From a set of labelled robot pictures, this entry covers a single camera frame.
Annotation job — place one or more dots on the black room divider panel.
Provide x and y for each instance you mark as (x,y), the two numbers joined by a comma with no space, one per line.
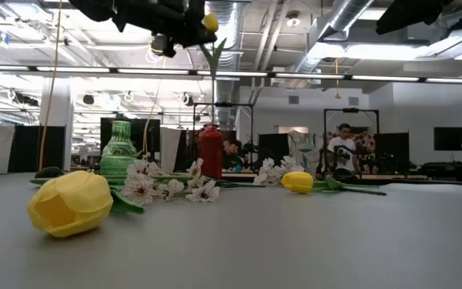
(273,146)
(56,148)
(393,150)

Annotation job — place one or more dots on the black monitor screen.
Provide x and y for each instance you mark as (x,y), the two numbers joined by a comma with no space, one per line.
(155,136)

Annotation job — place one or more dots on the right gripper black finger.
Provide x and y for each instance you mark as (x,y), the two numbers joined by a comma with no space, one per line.
(397,18)

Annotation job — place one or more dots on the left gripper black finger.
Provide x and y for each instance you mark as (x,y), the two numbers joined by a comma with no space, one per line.
(191,36)
(191,12)

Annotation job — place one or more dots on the yellow artificial tulip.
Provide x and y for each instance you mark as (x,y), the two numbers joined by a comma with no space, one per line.
(211,22)
(298,181)
(70,200)

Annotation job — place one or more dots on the red glass vase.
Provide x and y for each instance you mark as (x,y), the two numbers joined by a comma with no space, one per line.
(211,148)

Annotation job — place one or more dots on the black wall monitor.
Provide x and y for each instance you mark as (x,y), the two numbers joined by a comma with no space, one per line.
(451,138)

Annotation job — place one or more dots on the grey wall vent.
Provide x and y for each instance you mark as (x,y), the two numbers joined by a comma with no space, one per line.
(353,100)
(293,99)

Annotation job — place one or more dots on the green glass vase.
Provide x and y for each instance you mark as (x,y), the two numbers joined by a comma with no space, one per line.
(118,156)

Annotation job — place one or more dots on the person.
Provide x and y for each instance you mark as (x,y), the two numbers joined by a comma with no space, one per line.
(341,146)

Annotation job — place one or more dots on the dark background desk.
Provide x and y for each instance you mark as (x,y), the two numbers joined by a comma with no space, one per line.
(443,166)

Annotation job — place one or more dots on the grey table mat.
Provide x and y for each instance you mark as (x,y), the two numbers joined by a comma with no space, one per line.
(255,249)

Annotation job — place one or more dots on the white artificial flower bunch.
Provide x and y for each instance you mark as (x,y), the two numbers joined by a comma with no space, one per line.
(269,170)
(139,188)

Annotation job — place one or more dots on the black dome object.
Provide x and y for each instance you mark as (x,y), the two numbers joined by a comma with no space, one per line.
(344,173)

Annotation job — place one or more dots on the blue white printed cloth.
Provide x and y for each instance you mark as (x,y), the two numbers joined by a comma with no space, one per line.
(305,146)

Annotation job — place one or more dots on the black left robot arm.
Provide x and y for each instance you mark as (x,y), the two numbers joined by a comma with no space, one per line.
(90,8)

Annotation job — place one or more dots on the black ceiling spotlight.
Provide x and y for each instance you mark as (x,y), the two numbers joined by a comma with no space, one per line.
(88,99)
(188,99)

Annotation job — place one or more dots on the silver flexible ribbed duct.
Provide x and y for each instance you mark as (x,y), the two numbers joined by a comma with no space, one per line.
(227,92)

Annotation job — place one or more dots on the round ceiling smoke detector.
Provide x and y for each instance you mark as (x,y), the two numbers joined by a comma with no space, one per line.
(293,21)

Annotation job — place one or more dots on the floral patterned cloth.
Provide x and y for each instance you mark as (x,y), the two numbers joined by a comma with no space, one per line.
(367,144)

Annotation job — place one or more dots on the white panel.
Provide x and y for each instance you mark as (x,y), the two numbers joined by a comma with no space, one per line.
(170,144)

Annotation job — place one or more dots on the black metal frame stand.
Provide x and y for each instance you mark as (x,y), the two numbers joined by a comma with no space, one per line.
(235,104)
(351,109)

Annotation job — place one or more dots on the black bar with light strips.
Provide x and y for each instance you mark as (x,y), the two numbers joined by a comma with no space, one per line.
(295,75)

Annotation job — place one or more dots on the black table frame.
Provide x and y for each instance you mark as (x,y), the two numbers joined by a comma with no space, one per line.
(435,182)

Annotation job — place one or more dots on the silver smooth metal duct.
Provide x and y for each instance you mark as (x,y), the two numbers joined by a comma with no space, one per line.
(347,12)

